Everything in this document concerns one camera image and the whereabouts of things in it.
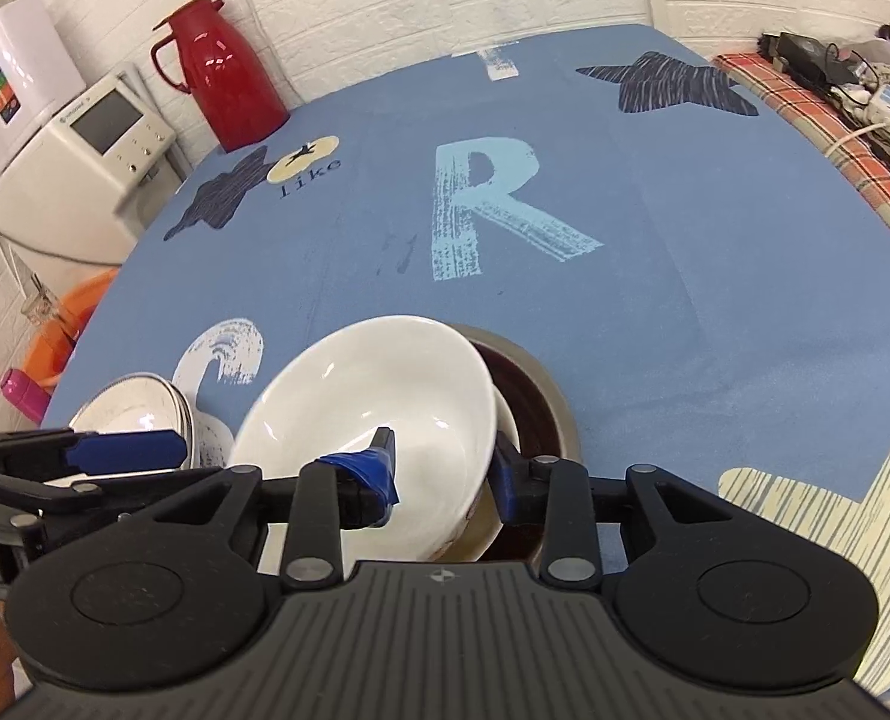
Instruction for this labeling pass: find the large white silver-rimmed plate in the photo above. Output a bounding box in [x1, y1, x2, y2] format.
[56, 374, 196, 486]

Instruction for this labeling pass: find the stainless steel bowl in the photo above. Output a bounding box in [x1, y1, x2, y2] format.
[451, 322, 584, 568]

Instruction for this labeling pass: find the white bowl red pattern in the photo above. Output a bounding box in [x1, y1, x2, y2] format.
[228, 316, 500, 566]

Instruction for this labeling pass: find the white floral plate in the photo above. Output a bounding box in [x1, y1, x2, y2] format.
[193, 410, 233, 468]

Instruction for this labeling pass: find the orange plastic basin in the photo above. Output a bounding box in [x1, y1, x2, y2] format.
[22, 268, 118, 394]

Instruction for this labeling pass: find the blue patterned tablecloth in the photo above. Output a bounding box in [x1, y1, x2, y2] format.
[47, 26, 890, 692]

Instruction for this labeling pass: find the white water dispenser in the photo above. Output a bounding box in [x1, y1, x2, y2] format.
[0, 75, 182, 293]

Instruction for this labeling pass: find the white water purifier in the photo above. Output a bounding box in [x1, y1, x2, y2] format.
[0, 0, 86, 174]

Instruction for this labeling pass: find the red thermos jug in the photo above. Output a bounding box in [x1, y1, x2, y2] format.
[151, 0, 290, 151]

